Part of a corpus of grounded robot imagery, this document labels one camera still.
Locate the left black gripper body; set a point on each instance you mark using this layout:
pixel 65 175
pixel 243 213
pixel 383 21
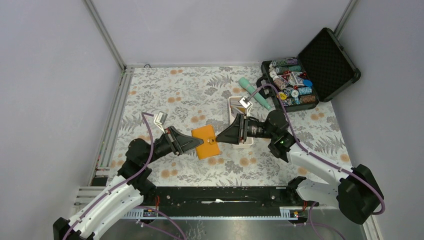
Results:
pixel 173 144

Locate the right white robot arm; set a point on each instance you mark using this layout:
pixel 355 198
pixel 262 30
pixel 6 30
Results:
pixel 353 190

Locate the black poker chip case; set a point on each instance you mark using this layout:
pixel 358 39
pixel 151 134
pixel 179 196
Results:
pixel 317 74

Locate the cards stack in tray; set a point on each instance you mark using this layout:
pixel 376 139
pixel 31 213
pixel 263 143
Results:
pixel 235 103

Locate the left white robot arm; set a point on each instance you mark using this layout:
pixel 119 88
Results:
pixel 127 190

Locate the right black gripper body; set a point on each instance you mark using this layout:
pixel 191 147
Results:
pixel 243 128

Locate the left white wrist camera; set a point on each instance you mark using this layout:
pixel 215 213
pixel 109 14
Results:
pixel 160 119

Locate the orange leather card holder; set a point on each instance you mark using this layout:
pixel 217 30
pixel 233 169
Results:
pixel 209 147

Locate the floral table mat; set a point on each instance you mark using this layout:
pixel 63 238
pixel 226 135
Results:
pixel 194 97

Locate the white plastic tray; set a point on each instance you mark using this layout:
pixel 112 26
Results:
pixel 234 108

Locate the mint green handle tool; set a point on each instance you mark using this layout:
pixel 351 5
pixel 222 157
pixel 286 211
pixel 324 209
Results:
pixel 254 93

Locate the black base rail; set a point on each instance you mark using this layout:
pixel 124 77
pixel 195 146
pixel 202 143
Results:
pixel 225 201

